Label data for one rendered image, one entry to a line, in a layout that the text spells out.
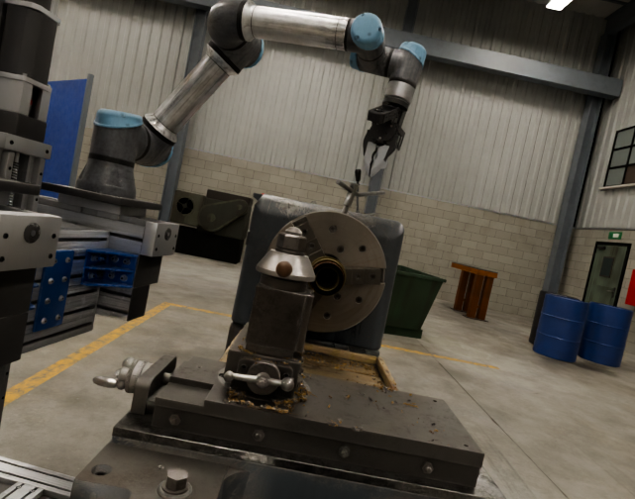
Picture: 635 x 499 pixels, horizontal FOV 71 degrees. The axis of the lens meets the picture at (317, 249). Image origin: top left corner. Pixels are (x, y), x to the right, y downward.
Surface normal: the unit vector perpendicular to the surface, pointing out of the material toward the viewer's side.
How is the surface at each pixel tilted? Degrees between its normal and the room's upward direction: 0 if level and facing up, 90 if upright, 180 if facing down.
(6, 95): 90
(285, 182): 90
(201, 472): 0
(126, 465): 0
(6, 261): 90
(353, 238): 90
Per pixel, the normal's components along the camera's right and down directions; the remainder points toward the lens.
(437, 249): 0.03, 0.06
